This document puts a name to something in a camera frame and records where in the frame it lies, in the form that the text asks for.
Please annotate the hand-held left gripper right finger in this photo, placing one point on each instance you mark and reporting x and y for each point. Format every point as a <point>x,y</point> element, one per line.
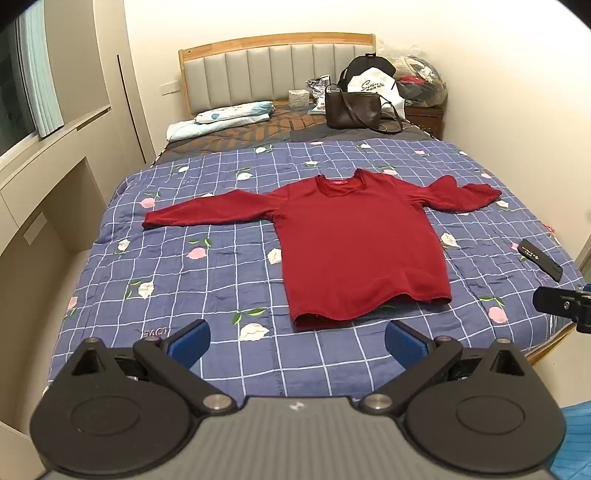
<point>406,345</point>

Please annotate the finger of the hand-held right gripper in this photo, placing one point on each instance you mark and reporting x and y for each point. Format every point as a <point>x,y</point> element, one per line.
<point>561,304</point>

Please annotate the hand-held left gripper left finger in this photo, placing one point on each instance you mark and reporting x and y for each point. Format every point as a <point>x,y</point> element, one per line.
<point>190,342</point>

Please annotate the red long-sleeve shirt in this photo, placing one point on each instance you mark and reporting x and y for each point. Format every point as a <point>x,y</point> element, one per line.
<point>355,249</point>

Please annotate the clear plastic bag of clothes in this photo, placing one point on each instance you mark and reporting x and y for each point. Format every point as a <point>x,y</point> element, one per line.
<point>427,83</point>

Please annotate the black remote control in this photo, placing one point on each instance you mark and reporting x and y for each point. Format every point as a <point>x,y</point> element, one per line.
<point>540,259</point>

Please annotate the blue floral checked quilt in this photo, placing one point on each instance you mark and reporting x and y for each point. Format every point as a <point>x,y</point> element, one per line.
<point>207,277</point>

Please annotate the blue plastic object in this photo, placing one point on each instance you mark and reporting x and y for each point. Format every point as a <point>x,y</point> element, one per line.
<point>577,438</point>

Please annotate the white wardrobe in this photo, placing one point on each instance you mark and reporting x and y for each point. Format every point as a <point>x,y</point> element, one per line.
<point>46,194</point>

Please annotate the wooden nightstand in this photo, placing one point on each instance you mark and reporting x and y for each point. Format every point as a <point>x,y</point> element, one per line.
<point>425,121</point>

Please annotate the light blue folded blanket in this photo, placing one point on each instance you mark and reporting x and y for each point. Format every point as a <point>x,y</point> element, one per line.
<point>221,115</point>

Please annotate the brown patterned mat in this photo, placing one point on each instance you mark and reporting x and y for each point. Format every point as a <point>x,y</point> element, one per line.
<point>277,127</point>

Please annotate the brown leather handbag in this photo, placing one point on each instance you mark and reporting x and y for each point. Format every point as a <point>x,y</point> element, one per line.
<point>351,110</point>

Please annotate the white shopping bag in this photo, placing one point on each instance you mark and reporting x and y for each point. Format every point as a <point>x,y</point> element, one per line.
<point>374,83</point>

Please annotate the small clear plastic packet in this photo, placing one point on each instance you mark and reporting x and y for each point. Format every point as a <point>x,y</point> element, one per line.
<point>298,98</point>

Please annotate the silver foil packet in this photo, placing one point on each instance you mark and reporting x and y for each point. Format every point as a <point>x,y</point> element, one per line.
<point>319,90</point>

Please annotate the wooden bed with padded headboard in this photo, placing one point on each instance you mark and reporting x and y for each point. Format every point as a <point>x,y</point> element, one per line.
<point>258,74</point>

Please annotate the beige wardrobe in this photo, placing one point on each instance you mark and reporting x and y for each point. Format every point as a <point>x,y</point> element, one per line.
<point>134,69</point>

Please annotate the black backpack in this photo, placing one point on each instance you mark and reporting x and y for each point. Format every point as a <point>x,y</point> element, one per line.
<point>364,64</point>

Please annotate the pale window curtain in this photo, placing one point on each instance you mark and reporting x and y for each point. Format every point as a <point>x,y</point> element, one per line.
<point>41,69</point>

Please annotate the white wall socket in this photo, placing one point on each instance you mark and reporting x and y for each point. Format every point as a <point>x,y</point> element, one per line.
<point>169,88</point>

